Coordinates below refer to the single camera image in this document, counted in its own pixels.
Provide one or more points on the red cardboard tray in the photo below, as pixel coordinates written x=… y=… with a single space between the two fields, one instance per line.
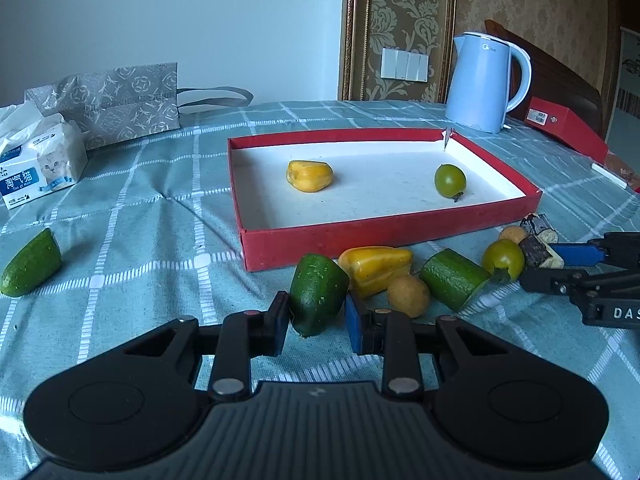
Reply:
x=380 y=195

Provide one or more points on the white wall switch panel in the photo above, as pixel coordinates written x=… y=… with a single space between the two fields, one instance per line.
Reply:
x=405 y=64

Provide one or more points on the dark eggplant piece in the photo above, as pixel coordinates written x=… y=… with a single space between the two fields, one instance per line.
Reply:
x=537 y=252
x=537 y=225

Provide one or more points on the teal checked cloth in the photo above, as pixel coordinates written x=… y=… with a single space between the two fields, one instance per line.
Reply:
x=150 y=220

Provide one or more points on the gold framed wall panel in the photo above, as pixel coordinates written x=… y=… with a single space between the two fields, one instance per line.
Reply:
x=400 y=10

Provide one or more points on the tissue pack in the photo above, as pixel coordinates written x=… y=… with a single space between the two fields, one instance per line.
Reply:
x=45 y=160

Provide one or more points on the green cucumber piece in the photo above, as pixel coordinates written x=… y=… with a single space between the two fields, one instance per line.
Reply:
x=317 y=290
x=452 y=277
x=30 y=262

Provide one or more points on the grey patterned gift bag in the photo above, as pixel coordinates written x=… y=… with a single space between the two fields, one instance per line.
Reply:
x=115 y=102

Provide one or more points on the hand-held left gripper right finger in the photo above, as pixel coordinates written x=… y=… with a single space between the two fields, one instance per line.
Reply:
x=356 y=325

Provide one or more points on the small round tan fruit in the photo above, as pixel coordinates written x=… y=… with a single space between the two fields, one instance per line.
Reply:
x=512 y=235

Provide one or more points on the small white stick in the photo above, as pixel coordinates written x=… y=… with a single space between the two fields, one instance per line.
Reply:
x=607 y=174

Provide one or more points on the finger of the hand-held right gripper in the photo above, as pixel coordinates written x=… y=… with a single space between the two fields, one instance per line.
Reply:
x=545 y=280
x=577 y=254

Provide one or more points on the green tomato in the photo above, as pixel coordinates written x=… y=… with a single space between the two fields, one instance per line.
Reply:
x=502 y=259
x=450 y=180

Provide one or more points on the brown wooden headboard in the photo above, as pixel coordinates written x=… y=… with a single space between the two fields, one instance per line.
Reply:
x=565 y=80

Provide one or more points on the yellow bell pepper piece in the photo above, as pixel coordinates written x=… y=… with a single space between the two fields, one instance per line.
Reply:
x=309 y=176
x=375 y=265

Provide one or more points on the red box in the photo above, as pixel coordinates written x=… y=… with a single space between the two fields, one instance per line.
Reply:
x=570 y=127

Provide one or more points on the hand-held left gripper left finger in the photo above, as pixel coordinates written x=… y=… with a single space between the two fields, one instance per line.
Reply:
x=279 y=327

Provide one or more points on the light blue electric kettle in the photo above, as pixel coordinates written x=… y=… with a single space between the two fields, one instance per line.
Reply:
x=477 y=85

